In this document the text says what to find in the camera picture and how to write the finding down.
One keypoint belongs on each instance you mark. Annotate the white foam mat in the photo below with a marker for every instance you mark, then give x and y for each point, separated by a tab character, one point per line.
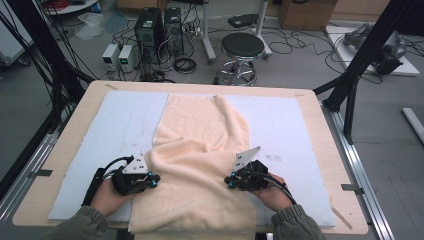
116	116

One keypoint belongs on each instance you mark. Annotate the white tube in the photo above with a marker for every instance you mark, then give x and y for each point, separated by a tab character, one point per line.
413	123

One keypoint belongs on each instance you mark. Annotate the person's left hand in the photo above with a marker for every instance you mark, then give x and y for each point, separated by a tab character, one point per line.
105	198

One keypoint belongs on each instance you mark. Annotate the black metal frame stand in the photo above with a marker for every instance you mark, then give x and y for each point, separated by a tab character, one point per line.
363	56

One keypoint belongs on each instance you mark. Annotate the slim black computer tower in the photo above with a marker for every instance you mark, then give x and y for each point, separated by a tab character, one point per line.
174	30

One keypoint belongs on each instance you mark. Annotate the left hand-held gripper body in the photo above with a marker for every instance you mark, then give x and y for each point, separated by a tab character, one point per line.
128	181

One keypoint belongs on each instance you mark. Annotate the clear plastic sheet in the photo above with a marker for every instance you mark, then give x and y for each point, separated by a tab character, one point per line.
91	26

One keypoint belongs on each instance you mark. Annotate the white stand leg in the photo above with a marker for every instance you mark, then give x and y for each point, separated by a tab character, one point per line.
207	33
261	30

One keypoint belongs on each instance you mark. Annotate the white round table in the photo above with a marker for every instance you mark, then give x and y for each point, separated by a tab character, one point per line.
71	7

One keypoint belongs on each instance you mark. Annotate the wooden table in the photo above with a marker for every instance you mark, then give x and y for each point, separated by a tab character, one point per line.
200	86

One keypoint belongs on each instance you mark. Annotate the flat black device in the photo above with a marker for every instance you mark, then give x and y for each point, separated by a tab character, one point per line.
243	20

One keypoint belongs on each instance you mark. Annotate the grey machine part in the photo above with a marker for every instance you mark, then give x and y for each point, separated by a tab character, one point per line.
396	46

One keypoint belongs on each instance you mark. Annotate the person's right hand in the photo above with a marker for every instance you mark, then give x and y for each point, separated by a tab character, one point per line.
275	196

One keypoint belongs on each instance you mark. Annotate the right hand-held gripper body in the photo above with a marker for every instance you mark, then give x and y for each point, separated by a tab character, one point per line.
251	176

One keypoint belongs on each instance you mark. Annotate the aluminium rail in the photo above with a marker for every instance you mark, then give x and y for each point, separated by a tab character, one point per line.
360	166
30	163

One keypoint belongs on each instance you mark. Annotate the cream towel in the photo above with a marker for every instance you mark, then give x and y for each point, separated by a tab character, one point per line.
200	133

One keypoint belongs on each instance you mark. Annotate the cardboard box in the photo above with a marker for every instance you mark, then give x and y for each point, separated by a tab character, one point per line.
306	15

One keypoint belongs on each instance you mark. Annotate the white power supply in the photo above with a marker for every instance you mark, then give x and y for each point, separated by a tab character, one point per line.
126	58
110	56

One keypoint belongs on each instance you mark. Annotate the large black computer tower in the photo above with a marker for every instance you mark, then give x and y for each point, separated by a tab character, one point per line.
148	33

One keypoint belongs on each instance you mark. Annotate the white floor board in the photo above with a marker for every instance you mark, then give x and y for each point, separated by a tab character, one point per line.
340	46

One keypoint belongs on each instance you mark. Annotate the black round stool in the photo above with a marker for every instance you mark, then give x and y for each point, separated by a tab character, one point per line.
242	45

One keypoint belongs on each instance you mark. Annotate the black table clamp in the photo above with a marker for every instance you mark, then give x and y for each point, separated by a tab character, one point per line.
41	173
351	188

